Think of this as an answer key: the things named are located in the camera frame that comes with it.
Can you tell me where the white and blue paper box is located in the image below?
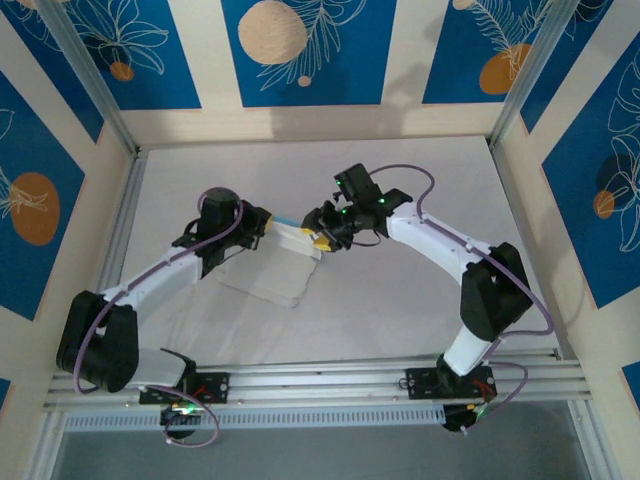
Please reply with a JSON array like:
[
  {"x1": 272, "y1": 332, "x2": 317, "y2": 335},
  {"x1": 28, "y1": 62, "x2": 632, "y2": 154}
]
[{"x1": 215, "y1": 214, "x2": 324, "y2": 309}]

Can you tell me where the black arm base unit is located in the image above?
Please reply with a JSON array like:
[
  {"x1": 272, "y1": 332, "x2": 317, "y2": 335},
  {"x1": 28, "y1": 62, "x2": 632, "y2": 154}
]
[
  {"x1": 158, "y1": 403, "x2": 204, "y2": 442},
  {"x1": 441, "y1": 402, "x2": 496, "y2": 435}
]

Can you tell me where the aluminium side rail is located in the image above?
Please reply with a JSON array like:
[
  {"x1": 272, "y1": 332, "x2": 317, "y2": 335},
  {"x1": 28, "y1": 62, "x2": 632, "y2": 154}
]
[{"x1": 99, "y1": 147, "x2": 150, "y2": 296}]

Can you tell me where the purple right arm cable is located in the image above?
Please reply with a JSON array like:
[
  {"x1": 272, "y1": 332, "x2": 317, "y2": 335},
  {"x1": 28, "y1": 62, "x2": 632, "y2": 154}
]
[{"x1": 369, "y1": 163, "x2": 554, "y2": 436}]

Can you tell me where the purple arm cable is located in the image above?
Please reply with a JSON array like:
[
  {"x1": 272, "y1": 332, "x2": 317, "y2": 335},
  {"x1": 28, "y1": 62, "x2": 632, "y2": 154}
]
[
  {"x1": 369, "y1": 163, "x2": 554, "y2": 436},
  {"x1": 72, "y1": 194, "x2": 246, "y2": 448}
]

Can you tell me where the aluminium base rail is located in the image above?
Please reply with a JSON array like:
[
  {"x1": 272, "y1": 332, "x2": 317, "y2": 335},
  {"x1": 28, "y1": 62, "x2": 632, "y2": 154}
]
[{"x1": 42, "y1": 348, "x2": 596, "y2": 414}]

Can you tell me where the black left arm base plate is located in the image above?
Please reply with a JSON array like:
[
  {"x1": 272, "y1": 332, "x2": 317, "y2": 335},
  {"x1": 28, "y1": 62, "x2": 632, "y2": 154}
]
[{"x1": 138, "y1": 372, "x2": 231, "y2": 406}]

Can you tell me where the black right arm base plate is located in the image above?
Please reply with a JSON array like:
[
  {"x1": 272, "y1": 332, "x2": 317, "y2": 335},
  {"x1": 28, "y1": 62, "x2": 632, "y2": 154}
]
[{"x1": 405, "y1": 366, "x2": 496, "y2": 401}]

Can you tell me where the grey slotted cable duct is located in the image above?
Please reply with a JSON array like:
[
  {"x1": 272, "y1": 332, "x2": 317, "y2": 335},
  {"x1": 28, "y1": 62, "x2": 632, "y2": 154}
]
[{"x1": 62, "y1": 405, "x2": 446, "y2": 432}]

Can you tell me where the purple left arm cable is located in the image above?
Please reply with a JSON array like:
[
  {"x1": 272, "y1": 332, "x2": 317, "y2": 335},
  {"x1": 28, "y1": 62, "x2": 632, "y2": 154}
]
[{"x1": 72, "y1": 194, "x2": 246, "y2": 448}]

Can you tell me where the aluminium frame post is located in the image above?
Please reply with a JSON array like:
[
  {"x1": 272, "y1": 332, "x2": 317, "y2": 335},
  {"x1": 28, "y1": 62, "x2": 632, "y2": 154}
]
[
  {"x1": 487, "y1": 0, "x2": 586, "y2": 151},
  {"x1": 34, "y1": 0, "x2": 141, "y2": 156}
]

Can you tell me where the aluminium frame leg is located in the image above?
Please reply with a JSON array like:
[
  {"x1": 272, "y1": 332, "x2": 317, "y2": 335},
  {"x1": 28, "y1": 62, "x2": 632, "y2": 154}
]
[
  {"x1": 27, "y1": 409, "x2": 69, "y2": 480},
  {"x1": 567, "y1": 399, "x2": 610, "y2": 480}
]

